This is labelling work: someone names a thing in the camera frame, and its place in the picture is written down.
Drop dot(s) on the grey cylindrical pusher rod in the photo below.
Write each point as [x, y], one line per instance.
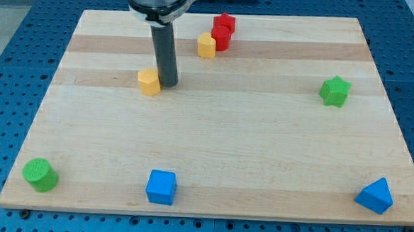
[165, 53]

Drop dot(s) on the yellow heart block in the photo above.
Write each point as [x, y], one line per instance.
[206, 45]

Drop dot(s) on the yellow hexagon block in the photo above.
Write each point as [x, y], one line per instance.
[149, 81]

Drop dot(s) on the red cylinder block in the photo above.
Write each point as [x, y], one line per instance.
[221, 35]

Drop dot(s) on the red star block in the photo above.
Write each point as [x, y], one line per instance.
[225, 20]

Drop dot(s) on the light wooden board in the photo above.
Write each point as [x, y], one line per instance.
[246, 133]

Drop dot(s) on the blue cube block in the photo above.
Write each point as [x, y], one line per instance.
[161, 187]

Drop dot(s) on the green star block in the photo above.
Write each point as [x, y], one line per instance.
[335, 91]

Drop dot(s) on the green cylinder block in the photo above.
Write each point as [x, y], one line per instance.
[40, 175]

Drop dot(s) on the blue triangle block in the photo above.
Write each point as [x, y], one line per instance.
[376, 196]

